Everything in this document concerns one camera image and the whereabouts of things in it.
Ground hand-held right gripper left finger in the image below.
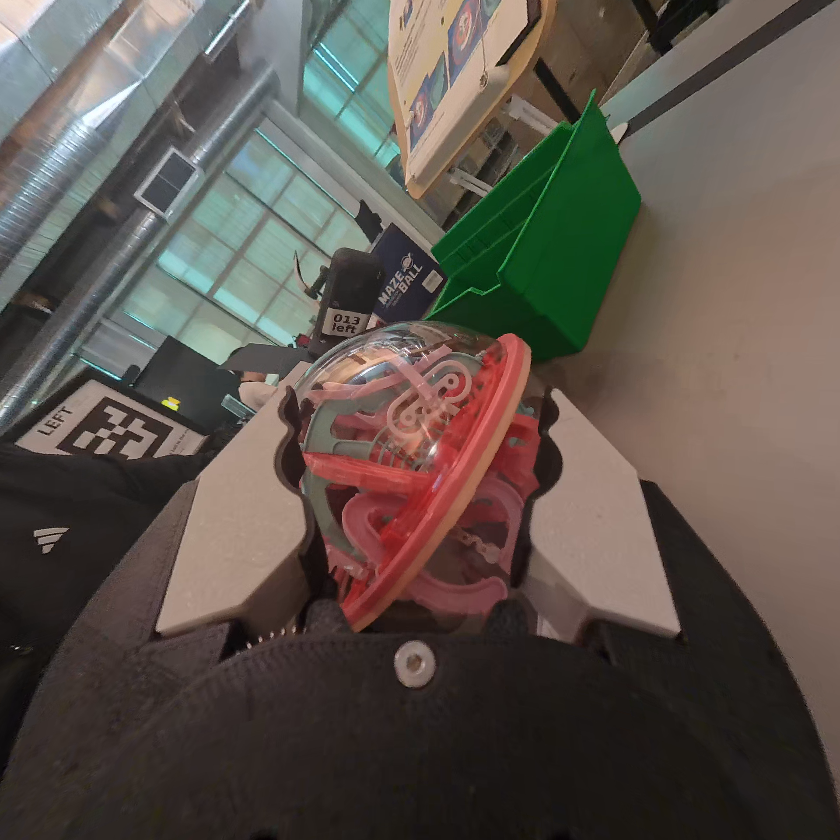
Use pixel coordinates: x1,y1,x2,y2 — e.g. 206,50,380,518
154,386,324,642

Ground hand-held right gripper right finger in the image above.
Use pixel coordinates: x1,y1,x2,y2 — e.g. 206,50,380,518
518,387,685,644

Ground clear maze ball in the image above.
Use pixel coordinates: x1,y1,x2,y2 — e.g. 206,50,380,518
292,320,560,632

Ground person's left forearm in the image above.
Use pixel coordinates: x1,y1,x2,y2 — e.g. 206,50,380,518
0,440,221,526

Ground blue cardboard box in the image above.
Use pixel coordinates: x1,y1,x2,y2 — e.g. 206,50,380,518
366,223,450,330

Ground black upright panel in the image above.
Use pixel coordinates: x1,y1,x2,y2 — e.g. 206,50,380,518
354,199,386,245

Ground dark grey panel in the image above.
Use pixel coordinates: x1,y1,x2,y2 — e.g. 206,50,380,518
220,343,301,373

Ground wooden easel board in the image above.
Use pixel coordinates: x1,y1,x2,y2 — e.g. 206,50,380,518
387,0,559,198

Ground white easel legs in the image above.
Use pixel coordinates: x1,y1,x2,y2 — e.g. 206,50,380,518
448,94,529,198

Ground black monitor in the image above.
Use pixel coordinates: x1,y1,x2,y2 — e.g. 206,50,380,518
131,336,240,435

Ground green plastic bin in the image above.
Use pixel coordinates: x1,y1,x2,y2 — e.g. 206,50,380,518
423,88,643,364

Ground ceiling vent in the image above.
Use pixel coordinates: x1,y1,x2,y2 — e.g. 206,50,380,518
133,146,202,219

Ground white instruction sheet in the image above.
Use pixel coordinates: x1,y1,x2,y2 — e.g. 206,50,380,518
388,0,534,188

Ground round silver duct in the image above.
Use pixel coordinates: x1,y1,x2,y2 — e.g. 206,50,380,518
0,62,284,411

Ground ribbed flexible duct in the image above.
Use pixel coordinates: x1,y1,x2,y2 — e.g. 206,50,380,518
0,115,109,273

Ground rectangular silver duct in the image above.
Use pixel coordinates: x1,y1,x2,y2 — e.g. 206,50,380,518
0,0,306,152

